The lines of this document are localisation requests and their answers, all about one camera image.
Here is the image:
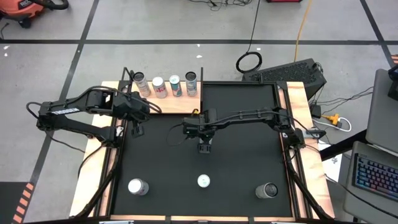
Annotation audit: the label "wooden shelf board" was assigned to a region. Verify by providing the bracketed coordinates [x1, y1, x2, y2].
[127, 81, 201, 114]

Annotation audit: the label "white Celsius Arctic Vibe can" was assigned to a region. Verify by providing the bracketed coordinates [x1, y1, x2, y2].
[185, 71, 198, 97]

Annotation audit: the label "silver can with white lid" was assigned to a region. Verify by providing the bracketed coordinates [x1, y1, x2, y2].
[127, 178, 150, 197]

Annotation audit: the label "tangled black floor cables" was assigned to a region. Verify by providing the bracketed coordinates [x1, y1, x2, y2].
[186, 0, 254, 12]

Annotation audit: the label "silver Diet Coke can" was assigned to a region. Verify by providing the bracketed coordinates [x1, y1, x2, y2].
[151, 76, 169, 99]

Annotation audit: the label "computer keyboard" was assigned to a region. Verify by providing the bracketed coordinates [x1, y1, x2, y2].
[343, 141, 398, 223]

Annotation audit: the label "white paper sheet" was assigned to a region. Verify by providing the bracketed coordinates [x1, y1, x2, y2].
[317, 141, 343, 183]

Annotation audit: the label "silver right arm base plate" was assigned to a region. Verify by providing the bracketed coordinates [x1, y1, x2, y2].
[303, 129, 326, 139]

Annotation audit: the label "yellow hanging cable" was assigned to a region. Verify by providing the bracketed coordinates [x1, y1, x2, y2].
[294, 0, 313, 62]

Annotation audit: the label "black power adapter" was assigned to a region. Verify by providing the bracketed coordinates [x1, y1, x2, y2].
[310, 104, 322, 119]

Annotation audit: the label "grey desk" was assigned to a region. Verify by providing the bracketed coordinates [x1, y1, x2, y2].
[365, 68, 398, 153]

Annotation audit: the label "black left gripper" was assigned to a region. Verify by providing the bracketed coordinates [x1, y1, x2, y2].
[126, 102, 152, 138]

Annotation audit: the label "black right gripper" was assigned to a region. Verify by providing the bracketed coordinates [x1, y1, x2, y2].
[183, 116, 218, 154]

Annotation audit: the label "orange shop vacuum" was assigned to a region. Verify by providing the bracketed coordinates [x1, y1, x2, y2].
[0, 0, 44, 29]

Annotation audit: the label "black hanging cable with coil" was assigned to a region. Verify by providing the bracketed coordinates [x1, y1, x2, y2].
[235, 0, 263, 75]

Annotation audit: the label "black device on desk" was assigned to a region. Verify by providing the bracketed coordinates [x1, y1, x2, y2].
[387, 63, 398, 102]

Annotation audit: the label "grey can with dark lid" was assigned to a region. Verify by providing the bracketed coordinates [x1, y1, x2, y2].
[254, 182, 279, 200]

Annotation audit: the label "black table mat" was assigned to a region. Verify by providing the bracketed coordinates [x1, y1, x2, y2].
[110, 83, 295, 218]

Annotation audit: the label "white cable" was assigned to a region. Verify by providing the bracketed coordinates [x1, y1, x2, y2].
[312, 116, 352, 133]

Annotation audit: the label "black mesh computer tower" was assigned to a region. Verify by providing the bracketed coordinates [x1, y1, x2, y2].
[241, 58, 327, 100]

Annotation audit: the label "blue silver Red Bull can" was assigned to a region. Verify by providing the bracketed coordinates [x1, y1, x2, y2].
[169, 74, 183, 98]
[197, 174, 211, 189]

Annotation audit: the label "white Celsius pineapple can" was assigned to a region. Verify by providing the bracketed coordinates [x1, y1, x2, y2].
[132, 72, 152, 98]

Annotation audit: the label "black vacuum hose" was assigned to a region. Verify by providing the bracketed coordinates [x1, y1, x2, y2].
[29, 0, 70, 11]

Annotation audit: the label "yellow plug splitter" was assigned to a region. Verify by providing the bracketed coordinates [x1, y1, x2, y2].
[322, 113, 340, 126]

